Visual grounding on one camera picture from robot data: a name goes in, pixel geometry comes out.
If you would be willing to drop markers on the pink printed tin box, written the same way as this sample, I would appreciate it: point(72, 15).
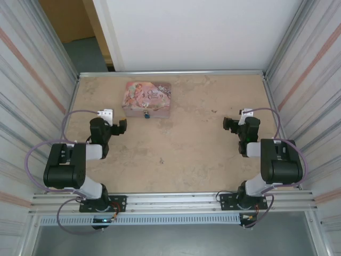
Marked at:
point(146, 96)

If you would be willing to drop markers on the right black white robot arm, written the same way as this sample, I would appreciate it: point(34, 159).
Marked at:
point(282, 168)

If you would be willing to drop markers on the aluminium table side bar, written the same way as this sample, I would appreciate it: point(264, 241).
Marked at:
point(270, 96)
point(73, 101)

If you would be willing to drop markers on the aluminium table edge bar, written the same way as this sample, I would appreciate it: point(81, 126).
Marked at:
point(173, 73)

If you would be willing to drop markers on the brown cardboard board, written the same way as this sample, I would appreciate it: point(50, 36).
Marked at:
point(66, 18)

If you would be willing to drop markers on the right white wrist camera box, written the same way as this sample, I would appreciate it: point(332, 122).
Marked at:
point(247, 112)

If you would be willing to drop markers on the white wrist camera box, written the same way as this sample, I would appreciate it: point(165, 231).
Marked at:
point(247, 112)
point(107, 113)

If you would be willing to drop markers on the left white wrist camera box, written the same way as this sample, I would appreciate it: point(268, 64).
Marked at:
point(107, 113)

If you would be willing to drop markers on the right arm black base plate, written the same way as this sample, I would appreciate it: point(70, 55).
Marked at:
point(226, 200)

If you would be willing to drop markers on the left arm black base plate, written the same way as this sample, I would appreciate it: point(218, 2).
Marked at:
point(118, 204)

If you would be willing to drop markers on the aluminium mounting rail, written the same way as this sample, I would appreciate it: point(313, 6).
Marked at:
point(173, 202)

